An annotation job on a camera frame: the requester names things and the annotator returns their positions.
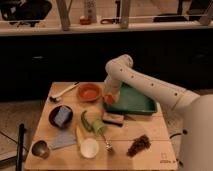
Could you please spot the small red object on ledge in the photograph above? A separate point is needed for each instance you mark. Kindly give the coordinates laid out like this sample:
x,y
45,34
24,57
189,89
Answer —
x,y
84,21

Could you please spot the dark round bowl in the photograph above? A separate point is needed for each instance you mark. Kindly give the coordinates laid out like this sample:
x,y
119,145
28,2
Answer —
x,y
53,114

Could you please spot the yellow banana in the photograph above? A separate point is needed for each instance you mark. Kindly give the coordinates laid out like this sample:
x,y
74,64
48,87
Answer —
x,y
79,135

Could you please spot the black pole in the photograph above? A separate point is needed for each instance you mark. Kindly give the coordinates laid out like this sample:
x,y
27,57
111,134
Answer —
x,y
20,147

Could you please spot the black office chair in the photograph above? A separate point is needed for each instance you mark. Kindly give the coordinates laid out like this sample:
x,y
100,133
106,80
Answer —
x,y
30,12

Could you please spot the wooden frame post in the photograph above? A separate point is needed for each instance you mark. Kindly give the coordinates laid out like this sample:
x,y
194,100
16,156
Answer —
x,y
125,11
63,14

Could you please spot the red bowl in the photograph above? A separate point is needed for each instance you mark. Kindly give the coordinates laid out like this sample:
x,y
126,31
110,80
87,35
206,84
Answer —
x,y
88,92

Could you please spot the blue sponge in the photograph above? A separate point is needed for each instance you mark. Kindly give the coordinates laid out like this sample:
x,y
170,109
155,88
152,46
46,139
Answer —
x,y
62,116

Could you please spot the red apple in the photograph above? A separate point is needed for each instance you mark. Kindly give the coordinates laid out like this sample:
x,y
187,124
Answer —
x,y
109,99

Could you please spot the brown dried cluster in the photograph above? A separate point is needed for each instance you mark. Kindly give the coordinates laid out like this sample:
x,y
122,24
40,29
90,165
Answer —
x,y
139,144

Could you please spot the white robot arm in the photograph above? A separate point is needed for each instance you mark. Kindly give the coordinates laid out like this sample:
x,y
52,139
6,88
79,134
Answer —
x,y
196,148

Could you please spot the metal cup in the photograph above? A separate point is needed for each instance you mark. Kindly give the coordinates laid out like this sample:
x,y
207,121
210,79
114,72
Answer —
x,y
40,149

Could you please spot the wooden frame post middle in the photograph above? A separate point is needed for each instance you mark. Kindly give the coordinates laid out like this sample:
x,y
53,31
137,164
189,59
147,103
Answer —
x,y
125,11

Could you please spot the white small cup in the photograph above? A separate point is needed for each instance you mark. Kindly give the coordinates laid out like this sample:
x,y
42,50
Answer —
x,y
89,148

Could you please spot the grey blue cloth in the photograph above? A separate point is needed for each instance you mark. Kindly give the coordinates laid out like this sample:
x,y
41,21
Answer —
x,y
63,139

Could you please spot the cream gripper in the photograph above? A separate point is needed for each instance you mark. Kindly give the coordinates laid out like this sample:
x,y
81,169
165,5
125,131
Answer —
x,y
113,90

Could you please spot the wooden frame post left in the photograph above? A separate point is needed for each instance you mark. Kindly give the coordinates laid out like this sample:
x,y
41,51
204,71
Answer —
x,y
63,14

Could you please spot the green handled fork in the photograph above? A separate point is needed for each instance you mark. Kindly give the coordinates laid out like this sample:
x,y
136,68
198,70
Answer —
x,y
100,128

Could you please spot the green plastic tray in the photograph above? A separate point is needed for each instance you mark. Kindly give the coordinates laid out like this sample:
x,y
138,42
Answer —
x,y
132,101

